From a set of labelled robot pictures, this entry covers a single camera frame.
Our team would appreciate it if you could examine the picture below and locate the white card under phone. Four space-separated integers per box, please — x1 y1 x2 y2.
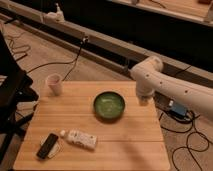
40 138 61 159

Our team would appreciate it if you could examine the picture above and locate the black smartphone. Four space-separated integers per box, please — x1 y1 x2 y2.
36 133 58 159

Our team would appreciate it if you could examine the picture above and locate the long metal rail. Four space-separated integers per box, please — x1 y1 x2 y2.
0 0 213 88

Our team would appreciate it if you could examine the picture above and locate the white object on rail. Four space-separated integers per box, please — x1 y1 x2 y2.
46 3 65 22

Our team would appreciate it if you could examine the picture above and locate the black cable on floor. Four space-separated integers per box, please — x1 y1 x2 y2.
4 34 90 82

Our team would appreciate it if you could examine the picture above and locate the black cables right floor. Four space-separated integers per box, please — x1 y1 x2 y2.
157 106 213 171

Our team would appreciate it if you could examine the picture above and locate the black chair frame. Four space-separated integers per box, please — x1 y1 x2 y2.
0 31 38 164

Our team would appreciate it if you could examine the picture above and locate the blue power box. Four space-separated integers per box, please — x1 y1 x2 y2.
169 100 187 118

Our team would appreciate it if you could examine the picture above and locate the white plastic bottle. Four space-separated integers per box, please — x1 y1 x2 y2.
60 130 97 150

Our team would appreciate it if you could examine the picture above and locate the green bowl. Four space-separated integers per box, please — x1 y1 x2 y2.
93 91 125 120

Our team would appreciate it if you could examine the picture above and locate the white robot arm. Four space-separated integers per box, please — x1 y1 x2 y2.
130 56 213 121

